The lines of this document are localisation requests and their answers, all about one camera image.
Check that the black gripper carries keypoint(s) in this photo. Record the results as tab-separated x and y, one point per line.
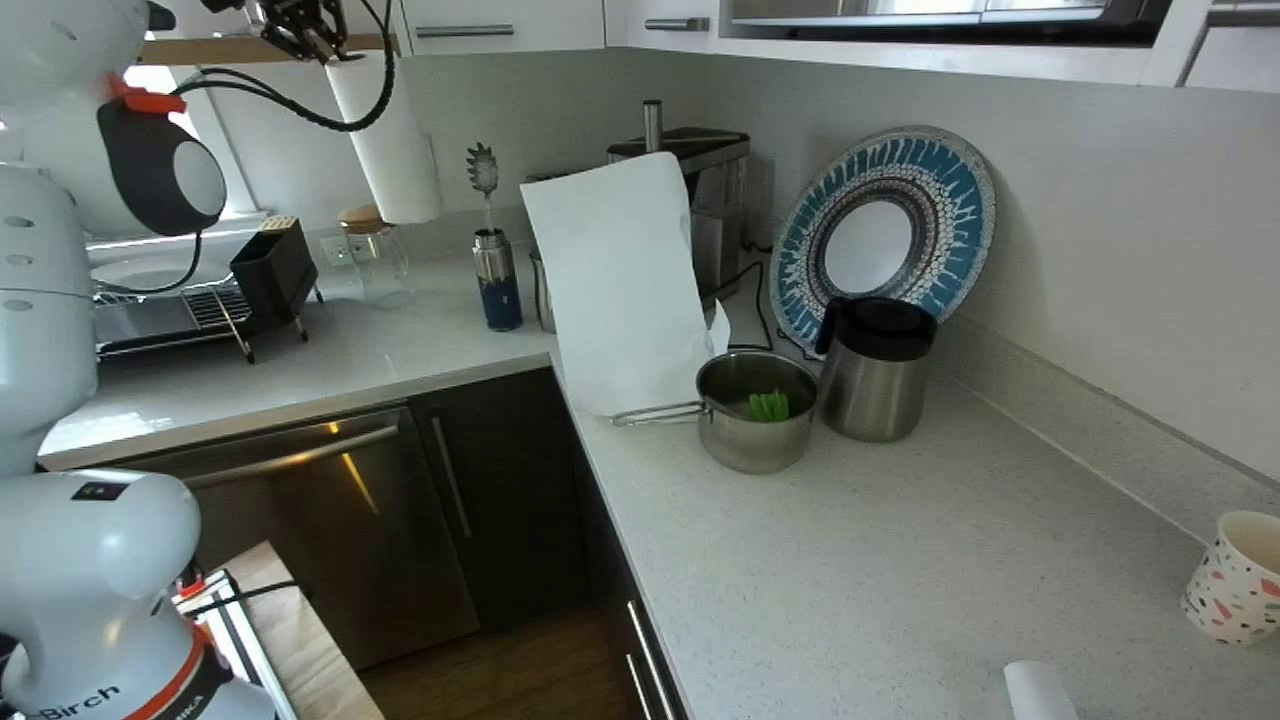
305	31

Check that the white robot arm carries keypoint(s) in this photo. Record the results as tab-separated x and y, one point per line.
90	557

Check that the glass jar cork lid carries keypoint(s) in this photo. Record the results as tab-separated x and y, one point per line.
373	256

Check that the black dish rack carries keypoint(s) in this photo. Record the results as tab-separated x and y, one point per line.
200	291

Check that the black steel coffee machine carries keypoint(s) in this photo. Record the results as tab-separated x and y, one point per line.
712	168

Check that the stainless dishwasher door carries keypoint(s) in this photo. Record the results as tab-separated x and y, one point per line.
355	516

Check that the dark cabinet door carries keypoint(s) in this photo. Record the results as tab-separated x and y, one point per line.
512	480

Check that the steel saucepan with greens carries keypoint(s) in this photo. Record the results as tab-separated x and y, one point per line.
752	410

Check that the blue white decorative plate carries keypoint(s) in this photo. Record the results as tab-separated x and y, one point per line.
901	214

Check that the wooden board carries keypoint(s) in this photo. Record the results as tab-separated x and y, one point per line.
296	643

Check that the steel canister black lid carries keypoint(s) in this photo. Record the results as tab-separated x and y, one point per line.
874	367

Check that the white upper cabinets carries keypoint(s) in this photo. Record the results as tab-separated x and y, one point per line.
1231	45

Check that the white object at bottom edge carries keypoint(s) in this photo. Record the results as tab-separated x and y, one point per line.
1038	694

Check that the dotted paper cup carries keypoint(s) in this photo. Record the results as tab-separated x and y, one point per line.
1235	593

